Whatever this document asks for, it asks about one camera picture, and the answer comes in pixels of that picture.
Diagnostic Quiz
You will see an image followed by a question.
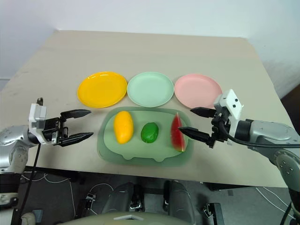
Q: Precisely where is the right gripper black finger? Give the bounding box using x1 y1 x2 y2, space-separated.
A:
178 126 211 143
189 107 216 119

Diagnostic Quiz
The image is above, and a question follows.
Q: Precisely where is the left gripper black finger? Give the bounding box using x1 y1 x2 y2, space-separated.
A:
60 109 92 119
57 132 94 147

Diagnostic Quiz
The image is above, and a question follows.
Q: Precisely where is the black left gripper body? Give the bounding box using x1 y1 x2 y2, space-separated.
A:
42 116 70 146

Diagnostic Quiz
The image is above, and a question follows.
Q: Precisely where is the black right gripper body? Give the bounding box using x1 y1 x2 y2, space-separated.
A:
207 110 232 149

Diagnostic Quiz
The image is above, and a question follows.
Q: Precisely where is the pink plastic plate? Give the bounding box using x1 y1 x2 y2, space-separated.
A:
174 74 223 110

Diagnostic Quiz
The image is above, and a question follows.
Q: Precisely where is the yellow plastic plate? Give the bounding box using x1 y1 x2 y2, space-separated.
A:
77 71 128 109

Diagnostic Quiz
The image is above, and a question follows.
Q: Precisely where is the light green plastic plate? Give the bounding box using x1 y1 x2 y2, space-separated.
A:
127 71 175 108

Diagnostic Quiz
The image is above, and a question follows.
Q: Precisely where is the red toy watermelon slice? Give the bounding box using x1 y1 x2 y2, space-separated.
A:
170 112 187 153

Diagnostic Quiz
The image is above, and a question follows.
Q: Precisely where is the green toy lime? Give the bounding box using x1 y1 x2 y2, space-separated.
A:
140 122 159 144

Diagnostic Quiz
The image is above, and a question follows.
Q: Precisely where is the yellow toy mango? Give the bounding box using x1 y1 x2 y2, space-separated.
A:
113 111 135 144

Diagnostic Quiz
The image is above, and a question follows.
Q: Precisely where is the translucent green plastic tray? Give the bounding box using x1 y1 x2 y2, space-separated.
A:
97 106 195 167

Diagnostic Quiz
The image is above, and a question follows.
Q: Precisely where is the dark rounded grey shape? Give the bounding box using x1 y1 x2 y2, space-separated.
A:
163 180 196 221
101 182 135 215

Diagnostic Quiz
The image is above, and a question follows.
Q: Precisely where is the pale olive robot torso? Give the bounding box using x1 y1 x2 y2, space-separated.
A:
57 211 211 225

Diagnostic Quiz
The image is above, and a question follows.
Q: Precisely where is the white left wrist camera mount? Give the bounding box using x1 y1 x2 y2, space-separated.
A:
28 97 48 143

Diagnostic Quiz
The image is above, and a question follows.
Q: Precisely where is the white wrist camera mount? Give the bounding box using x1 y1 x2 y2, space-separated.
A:
28 97 48 143
213 89 244 137

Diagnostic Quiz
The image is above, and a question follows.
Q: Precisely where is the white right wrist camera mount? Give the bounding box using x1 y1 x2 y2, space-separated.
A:
213 89 244 137

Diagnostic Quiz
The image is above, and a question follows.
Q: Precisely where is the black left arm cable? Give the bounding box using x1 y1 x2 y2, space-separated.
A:
16 142 42 222

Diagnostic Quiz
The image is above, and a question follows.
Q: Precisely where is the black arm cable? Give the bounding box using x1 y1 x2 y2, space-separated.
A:
219 121 300 149
16 142 42 222

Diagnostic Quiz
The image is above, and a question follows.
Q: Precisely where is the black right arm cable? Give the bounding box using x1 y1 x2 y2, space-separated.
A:
219 121 300 149

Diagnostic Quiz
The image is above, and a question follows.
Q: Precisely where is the white floor cable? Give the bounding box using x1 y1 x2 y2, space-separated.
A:
20 172 76 211
255 187 294 213

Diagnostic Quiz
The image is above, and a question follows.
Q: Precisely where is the black metal floor bracket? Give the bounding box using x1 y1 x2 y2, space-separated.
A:
203 202 226 225

